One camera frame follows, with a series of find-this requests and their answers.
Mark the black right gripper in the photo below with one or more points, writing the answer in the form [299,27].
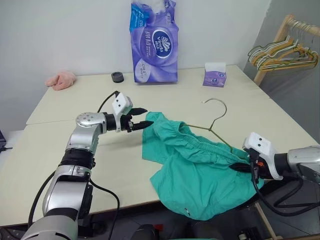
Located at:
[260,167]

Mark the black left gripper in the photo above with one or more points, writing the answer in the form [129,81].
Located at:
[127,123]

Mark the green shorts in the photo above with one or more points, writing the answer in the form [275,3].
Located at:
[195,170]

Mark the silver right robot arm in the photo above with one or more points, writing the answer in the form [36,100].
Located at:
[300,160]

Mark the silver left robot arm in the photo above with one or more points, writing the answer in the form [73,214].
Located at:
[80,140]

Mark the black round puck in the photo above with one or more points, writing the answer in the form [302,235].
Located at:
[117,77]

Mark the light wooden bar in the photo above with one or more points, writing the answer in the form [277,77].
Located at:
[266,220]

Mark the large purple tissue roll pack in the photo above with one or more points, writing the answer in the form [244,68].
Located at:
[155,50]

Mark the small purple tissue pack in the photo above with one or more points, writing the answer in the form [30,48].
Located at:
[213,80]

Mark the pink fluffy cloth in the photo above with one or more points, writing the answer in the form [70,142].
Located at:
[61,81]

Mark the light wooden clothes rack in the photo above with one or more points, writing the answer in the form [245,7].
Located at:
[282,32]

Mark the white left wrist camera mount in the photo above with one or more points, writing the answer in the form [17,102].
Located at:
[121,105]

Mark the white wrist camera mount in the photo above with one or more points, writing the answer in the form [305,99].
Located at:
[121,105]
[262,147]

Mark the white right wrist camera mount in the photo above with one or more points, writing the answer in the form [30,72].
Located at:
[262,147]

